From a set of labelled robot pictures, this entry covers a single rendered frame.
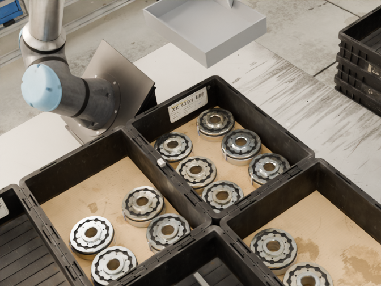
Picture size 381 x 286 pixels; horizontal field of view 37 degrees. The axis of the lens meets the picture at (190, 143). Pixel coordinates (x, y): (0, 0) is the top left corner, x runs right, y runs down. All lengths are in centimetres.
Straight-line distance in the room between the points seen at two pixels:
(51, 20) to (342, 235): 89
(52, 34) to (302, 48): 188
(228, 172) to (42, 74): 54
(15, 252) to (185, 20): 74
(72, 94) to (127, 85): 16
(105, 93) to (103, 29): 189
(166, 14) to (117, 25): 192
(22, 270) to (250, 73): 99
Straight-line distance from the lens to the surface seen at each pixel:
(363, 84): 234
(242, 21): 156
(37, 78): 156
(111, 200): 144
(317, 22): 339
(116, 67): 168
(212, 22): 157
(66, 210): 146
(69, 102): 157
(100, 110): 163
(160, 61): 203
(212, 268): 129
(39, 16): 152
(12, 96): 322
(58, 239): 128
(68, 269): 123
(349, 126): 176
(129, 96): 161
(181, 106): 154
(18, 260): 142
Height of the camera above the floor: 193
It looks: 46 degrees down
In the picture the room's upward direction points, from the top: 8 degrees counter-clockwise
